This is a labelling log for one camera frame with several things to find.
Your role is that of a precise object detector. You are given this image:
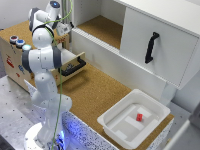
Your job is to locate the white cabinet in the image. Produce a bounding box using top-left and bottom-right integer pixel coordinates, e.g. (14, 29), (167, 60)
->
(70, 0), (200, 108)

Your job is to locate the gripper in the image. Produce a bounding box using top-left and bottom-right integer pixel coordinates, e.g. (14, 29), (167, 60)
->
(56, 20), (75, 36)

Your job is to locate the black door handle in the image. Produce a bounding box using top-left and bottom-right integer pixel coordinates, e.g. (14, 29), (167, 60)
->
(144, 31), (161, 65)

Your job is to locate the white sliding door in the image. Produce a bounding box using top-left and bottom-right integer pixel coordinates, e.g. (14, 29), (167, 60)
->
(119, 6), (200, 89)

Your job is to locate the green button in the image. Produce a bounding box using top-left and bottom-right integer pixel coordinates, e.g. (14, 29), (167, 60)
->
(21, 43), (33, 53)

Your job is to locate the black drawer handle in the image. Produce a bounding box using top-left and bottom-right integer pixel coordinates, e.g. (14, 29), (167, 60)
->
(60, 56), (87, 77)

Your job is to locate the red button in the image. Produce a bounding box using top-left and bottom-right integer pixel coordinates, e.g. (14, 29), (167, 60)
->
(9, 34), (20, 45)

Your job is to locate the wooden drawer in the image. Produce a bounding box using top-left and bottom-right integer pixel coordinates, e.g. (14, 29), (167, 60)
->
(54, 50), (87, 86)

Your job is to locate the green cable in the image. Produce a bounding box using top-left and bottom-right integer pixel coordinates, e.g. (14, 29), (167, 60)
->
(42, 0), (75, 150)

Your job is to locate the pink block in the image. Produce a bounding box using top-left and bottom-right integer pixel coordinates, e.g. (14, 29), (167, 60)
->
(135, 113), (144, 122)

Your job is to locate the white plastic box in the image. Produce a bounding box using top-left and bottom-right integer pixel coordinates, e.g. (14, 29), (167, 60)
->
(96, 88), (172, 150)

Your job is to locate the blue button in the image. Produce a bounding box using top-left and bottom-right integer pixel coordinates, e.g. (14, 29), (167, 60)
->
(15, 38), (26, 49)

